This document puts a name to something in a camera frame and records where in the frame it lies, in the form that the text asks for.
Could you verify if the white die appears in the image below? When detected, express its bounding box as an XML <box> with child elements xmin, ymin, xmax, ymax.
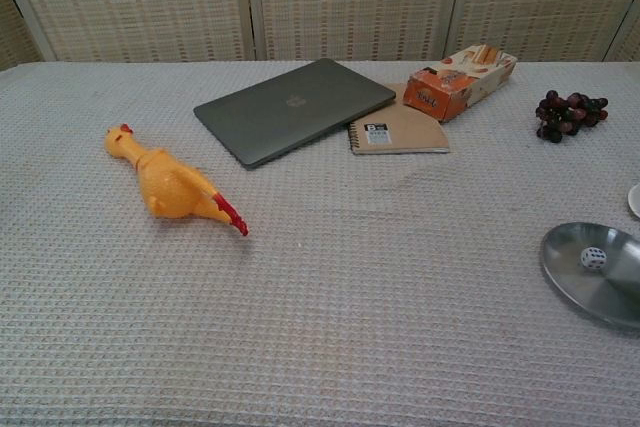
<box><xmin>579</xmin><ymin>246</ymin><xmax>608</xmax><ymax>272</ymax></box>

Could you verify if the round metal dish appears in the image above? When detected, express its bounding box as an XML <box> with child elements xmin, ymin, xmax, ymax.
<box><xmin>539</xmin><ymin>221</ymin><xmax>640</xmax><ymax>333</ymax></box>

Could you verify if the grey closed laptop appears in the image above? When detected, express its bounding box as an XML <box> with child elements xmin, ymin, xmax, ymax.
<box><xmin>192</xmin><ymin>57</ymin><xmax>397</xmax><ymax>172</ymax></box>

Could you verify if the brown spiral notebook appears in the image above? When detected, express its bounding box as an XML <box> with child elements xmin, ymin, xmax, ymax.
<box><xmin>347</xmin><ymin>80</ymin><xmax>451</xmax><ymax>156</ymax></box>

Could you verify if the beige waffle weave tablecloth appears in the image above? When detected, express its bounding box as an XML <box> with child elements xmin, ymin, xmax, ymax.
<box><xmin>0</xmin><ymin>60</ymin><xmax>640</xmax><ymax>427</ymax></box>

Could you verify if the yellow rubber chicken toy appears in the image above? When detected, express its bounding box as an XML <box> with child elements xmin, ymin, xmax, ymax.
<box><xmin>103</xmin><ymin>122</ymin><xmax>250</xmax><ymax>238</ymax></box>

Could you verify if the orange biscuit roll box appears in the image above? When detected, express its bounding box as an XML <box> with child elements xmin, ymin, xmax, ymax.
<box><xmin>403</xmin><ymin>45</ymin><xmax>517</xmax><ymax>124</ymax></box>

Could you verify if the woven bamboo screen panel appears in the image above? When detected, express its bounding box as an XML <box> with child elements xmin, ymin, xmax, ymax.
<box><xmin>444</xmin><ymin>0</ymin><xmax>640</xmax><ymax>63</ymax></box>
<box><xmin>244</xmin><ymin>0</ymin><xmax>469</xmax><ymax>63</ymax></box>
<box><xmin>0</xmin><ymin>0</ymin><xmax>259</xmax><ymax>66</ymax></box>
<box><xmin>0</xmin><ymin>0</ymin><xmax>44</xmax><ymax>72</ymax></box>
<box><xmin>603</xmin><ymin>11</ymin><xmax>640</xmax><ymax>63</ymax></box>

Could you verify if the dark red grape bunch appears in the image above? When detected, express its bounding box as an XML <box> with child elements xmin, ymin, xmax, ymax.
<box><xmin>535</xmin><ymin>89</ymin><xmax>610</xmax><ymax>143</ymax></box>

